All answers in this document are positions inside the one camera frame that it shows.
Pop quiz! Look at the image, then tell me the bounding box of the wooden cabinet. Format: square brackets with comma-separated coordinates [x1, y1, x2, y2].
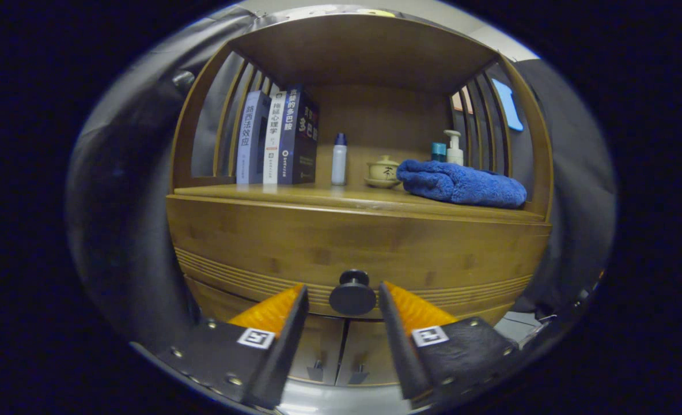
[165, 13, 554, 387]

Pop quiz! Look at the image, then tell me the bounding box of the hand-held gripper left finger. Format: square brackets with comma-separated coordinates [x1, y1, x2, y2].
[156, 282, 310, 410]

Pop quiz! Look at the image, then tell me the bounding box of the dark blue book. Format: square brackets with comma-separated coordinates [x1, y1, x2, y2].
[278, 85, 320, 185]

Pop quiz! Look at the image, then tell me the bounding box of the folded blue towel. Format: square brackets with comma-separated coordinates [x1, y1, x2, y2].
[396, 159, 528, 209]

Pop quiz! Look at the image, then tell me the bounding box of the lidded ceramic teacup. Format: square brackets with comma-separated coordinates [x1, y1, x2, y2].
[365, 155, 402, 189]

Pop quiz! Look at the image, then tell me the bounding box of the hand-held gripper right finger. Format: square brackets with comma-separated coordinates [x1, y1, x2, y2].
[378, 281, 519, 409]

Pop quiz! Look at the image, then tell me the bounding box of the wooden drawer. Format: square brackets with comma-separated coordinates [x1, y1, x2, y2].
[165, 195, 552, 320]

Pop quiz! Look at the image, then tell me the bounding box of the black drawer knob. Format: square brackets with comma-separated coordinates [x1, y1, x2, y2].
[329, 269, 377, 316]

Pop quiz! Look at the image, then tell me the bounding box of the white book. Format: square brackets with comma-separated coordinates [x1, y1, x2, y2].
[263, 90, 289, 185]

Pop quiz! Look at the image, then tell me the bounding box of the light blue book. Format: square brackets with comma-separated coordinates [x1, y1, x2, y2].
[236, 90, 271, 185]

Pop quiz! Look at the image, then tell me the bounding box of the white bottle blue cap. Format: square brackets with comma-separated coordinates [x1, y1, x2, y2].
[331, 133, 348, 186]

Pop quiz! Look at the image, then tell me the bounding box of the white pump bottle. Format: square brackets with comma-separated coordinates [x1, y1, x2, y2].
[444, 130, 464, 167]

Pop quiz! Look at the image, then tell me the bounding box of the black backdrop cloth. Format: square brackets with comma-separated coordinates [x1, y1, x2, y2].
[65, 6, 617, 346]

